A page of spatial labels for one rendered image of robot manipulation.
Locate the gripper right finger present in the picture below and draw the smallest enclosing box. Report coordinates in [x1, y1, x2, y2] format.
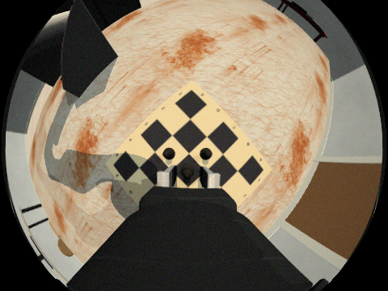
[200, 166, 220, 188]

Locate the chessboard with black pieces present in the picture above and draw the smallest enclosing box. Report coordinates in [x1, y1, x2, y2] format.
[105, 80, 272, 207]

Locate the black pawn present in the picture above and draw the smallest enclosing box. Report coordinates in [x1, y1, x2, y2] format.
[162, 147, 175, 160]
[200, 148, 213, 160]

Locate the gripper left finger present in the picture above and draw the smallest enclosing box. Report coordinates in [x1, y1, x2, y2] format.
[157, 165, 176, 188]

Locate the black bishop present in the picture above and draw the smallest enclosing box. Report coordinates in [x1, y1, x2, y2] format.
[180, 164, 194, 179]

